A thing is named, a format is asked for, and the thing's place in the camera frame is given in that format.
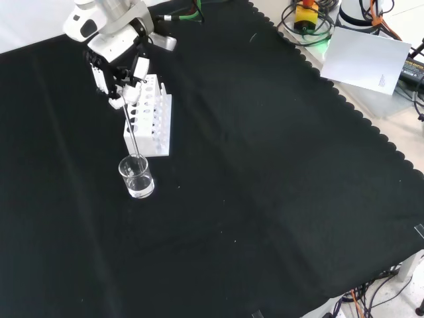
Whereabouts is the white test tube rack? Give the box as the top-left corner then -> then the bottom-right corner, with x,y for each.
123,74 -> 174,158

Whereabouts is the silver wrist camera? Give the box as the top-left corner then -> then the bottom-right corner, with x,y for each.
149,32 -> 178,52

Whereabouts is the black power adapter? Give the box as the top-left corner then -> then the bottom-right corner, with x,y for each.
396,54 -> 424,87

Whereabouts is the grey bench leg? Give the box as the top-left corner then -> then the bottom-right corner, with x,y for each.
397,250 -> 424,282

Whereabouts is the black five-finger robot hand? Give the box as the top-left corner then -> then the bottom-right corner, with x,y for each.
82,19 -> 155,110

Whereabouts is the clear glass beaker with water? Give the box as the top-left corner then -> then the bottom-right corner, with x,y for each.
117,154 -> 156,199

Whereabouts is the yellow stop button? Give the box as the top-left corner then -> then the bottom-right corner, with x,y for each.
293,0 -> 320,31

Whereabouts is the black bench cloth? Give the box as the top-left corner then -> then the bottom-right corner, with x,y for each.
0,0 -> 424,318

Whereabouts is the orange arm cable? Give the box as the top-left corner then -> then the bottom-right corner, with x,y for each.
369,0 -> 403,41

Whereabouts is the pale board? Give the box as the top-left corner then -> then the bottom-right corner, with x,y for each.
320,26 -> 413,97

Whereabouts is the clear glass rod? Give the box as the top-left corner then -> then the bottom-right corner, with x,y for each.
121,95 -> 142,173

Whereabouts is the black under-bench cables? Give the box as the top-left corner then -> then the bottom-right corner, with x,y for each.
341,270 -> 424,318

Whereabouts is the green cable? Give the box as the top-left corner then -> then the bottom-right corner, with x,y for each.
155,0 -> 205,24

